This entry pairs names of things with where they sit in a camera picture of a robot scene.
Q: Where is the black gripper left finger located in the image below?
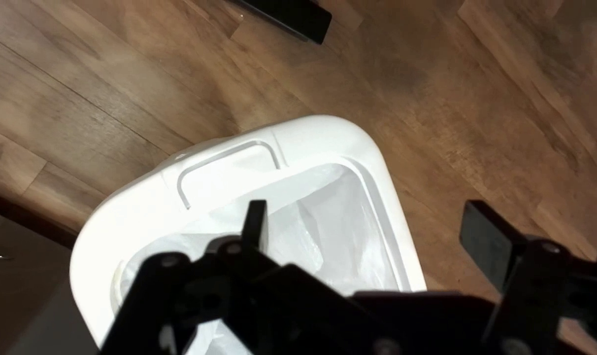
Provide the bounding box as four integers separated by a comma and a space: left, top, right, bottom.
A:
98, 200, 358, 355

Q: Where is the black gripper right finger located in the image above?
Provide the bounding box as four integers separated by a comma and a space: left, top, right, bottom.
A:
458, 200, 597, 355

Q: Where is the white plastic trash bin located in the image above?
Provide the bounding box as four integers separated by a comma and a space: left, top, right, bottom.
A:
68, 115, 429, 355

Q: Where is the white bin liner bag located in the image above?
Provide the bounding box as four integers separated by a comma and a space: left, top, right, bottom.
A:
269, 176, 403, 292

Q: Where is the black flat object on floor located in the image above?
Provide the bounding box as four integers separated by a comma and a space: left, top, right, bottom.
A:
230, 0, 332, 46

